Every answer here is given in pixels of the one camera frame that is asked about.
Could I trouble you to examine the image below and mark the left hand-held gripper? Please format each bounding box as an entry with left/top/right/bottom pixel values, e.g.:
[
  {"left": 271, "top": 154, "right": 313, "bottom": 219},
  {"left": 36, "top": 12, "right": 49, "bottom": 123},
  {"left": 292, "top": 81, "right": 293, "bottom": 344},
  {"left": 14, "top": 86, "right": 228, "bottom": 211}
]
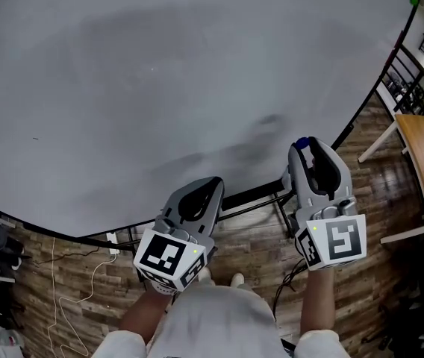
[{"left": 133, "top": 177, "right": 225, "bottom": 293}]

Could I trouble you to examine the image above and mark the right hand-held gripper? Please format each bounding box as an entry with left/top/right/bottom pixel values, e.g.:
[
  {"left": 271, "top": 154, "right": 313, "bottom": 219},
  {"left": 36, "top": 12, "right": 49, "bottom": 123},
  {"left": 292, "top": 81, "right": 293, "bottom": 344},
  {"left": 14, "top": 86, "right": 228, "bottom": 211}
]
[{"left": 281, "top": 136, "right": 368, "bottom": 271}]

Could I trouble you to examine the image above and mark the large white whiteboard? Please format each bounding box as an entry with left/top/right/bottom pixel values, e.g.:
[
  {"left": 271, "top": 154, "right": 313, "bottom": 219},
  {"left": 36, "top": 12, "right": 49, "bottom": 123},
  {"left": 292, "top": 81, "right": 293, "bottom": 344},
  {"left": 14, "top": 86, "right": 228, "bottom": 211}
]
[{"left": 0, "top": 0, "right": 424, "bottom": 239}]

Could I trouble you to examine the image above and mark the person's right forearm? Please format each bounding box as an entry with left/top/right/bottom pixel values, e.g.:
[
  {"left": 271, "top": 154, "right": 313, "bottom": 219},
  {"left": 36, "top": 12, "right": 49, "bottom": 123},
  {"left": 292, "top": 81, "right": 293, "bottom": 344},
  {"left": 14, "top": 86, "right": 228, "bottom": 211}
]
[{"left": 300, "top": 266, "right": 336, "bottom": 336}]

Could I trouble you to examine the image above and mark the person's left forearm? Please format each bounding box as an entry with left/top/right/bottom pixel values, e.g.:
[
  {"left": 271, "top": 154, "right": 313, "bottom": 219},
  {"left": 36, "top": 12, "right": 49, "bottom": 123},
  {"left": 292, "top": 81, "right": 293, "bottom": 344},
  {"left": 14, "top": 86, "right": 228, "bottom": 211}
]
[{"left": 118, "top": 284, "right": 175, "bottom": 345}]

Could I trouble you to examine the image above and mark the white power strip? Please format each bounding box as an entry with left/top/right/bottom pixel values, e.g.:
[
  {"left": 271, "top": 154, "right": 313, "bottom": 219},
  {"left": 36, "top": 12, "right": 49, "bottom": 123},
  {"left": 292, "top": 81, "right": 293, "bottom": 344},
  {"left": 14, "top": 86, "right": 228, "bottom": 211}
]
[{"left": 105, "top": 231, "right": 121, "bottom": 256}]

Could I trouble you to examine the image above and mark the person's white clothing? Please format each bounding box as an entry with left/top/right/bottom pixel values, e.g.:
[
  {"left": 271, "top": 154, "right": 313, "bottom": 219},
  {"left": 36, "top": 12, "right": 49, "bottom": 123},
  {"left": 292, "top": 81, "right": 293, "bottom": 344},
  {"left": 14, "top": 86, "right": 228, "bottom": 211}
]
[{"left": 101, "top": 283, "right": 352, "bottom": 358}]

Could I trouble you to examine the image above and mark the black metal shelf rack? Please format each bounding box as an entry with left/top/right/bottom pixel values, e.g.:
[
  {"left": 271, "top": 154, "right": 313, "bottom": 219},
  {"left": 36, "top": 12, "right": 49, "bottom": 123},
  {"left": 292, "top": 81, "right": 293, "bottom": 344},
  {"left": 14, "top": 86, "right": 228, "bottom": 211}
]
[{"left": 381, "top": 33, "right": 424, "bottom": 143}]

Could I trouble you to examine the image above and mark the black office chair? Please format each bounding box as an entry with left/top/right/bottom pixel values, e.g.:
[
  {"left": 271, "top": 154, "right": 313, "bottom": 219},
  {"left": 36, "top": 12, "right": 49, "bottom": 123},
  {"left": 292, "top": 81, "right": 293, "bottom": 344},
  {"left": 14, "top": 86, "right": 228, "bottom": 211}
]
[{"left": 361, "top": 263, "right": 424, "bottom": 358}]

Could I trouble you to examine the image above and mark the black whiteboard stand frame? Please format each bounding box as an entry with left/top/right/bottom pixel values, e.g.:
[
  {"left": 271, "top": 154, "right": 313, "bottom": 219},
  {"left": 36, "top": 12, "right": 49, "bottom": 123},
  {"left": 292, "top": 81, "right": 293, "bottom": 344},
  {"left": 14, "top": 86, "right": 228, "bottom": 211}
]
[{"left": 79, "top": 179, "right": 299, "bottom": 252}]

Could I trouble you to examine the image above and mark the black cable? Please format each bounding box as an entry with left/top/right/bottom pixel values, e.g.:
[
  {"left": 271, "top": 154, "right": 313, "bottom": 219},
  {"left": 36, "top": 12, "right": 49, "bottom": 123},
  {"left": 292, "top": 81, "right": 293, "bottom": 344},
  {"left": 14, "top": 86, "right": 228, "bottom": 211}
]
[{"left": 271, "top": 257, "right": 308, "bottom": 318}]

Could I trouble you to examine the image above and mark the white cable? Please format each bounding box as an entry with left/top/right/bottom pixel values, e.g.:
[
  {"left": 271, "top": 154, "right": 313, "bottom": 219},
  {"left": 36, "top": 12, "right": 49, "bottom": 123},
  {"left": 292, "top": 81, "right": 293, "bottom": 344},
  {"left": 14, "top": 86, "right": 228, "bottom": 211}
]
[{"left": 46, "top": 236, "right": 119, "bottom": 358}]

